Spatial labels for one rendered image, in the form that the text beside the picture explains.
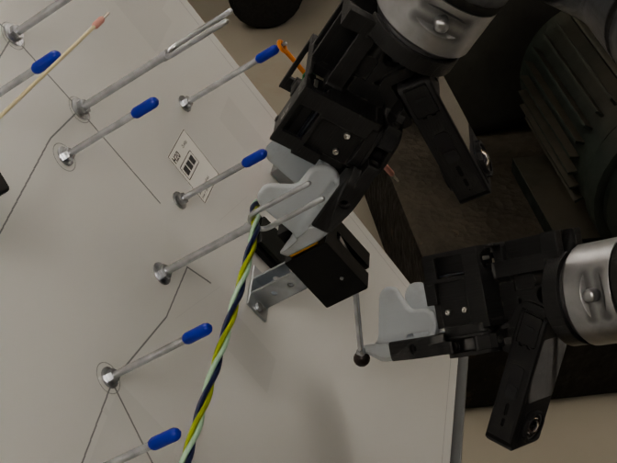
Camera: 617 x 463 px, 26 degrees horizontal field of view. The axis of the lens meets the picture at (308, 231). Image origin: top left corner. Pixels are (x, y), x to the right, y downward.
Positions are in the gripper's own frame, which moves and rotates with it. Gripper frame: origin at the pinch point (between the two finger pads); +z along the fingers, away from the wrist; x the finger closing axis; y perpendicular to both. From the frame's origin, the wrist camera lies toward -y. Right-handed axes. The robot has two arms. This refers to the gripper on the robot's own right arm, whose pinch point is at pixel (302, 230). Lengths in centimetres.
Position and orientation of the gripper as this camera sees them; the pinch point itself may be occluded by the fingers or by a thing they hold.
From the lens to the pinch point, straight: 103.3
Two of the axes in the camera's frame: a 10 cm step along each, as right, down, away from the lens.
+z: -4.9, 6.5, 5.8
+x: -0.8, 6.3, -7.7
